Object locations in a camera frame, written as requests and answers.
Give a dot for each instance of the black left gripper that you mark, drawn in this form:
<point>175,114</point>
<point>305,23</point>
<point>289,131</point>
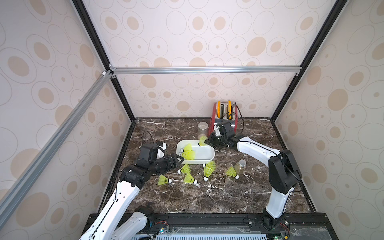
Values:
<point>170,164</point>

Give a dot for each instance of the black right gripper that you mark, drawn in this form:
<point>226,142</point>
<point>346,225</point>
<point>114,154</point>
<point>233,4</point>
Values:
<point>214,140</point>

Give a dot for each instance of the green shuttlecock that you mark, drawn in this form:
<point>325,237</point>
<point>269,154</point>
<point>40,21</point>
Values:
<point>208,172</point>
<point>188,147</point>
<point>189,179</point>
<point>202,140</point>
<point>210,164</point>
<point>231,172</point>
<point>189,155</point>
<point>185,169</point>
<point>164,180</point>

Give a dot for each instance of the white plastic storage box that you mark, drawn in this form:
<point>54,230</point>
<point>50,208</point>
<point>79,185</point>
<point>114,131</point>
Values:
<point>203,154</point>

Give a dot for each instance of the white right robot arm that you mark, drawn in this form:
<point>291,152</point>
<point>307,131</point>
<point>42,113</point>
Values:
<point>284,173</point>

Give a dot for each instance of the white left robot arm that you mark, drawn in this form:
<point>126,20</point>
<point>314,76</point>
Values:
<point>105,227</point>

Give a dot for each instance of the clear jar with white lid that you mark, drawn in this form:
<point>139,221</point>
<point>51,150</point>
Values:
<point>203,129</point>

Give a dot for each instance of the red silver toaster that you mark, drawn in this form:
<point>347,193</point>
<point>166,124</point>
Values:
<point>224,111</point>

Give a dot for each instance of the small jar with grey lid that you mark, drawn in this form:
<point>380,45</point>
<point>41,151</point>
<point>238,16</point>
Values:
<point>240,166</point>

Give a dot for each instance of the silver aluminium crossbar back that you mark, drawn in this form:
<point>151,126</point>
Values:
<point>208,70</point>

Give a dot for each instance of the silver aluminium crossbar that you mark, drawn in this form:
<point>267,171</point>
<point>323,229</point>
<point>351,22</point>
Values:
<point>22,186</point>
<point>208,70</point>

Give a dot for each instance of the silver aluminium crossbar left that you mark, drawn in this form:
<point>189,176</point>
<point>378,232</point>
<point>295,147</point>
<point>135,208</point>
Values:
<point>22,186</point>

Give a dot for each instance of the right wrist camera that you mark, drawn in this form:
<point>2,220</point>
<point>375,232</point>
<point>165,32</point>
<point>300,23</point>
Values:
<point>224,129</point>

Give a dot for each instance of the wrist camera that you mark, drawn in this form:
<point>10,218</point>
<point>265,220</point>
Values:
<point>224,129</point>
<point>149,152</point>

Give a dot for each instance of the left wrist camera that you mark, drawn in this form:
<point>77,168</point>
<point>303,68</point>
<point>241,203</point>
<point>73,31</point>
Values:
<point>149,152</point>

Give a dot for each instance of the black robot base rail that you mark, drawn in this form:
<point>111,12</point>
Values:
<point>294,226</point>

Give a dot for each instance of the black corner frame post left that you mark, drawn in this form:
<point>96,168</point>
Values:
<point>88,24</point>

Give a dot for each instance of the black corner frame post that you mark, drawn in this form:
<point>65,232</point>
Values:
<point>318,41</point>
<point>88,24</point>

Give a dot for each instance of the black corner frame post right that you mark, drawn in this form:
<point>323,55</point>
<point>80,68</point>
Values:
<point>318,41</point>

